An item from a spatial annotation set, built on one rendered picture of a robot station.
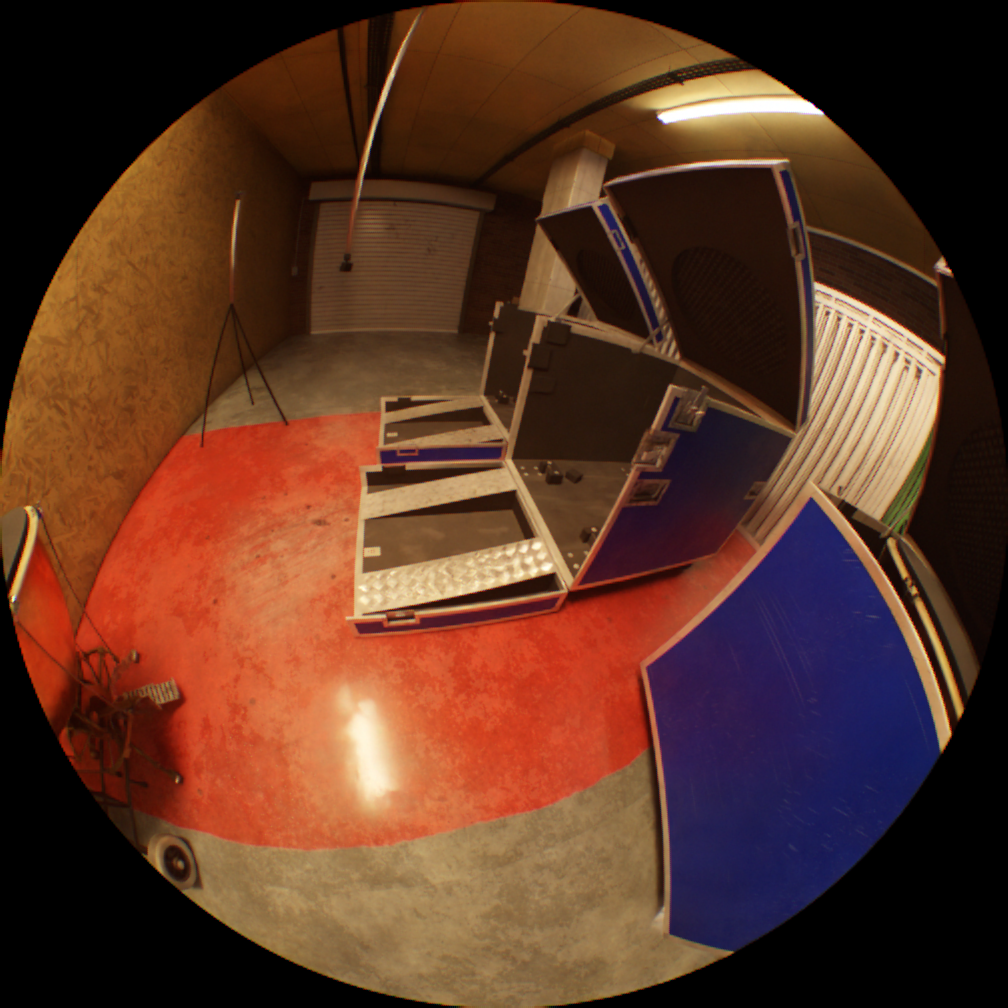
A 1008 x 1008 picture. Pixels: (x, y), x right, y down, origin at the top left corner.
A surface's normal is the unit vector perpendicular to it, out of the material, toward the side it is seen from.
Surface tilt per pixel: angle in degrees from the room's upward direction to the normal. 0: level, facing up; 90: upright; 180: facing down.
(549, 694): 0
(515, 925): 0
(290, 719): 0
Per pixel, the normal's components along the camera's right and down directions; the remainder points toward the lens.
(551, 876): 0.19, -0.76
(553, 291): 0.34, 0.65
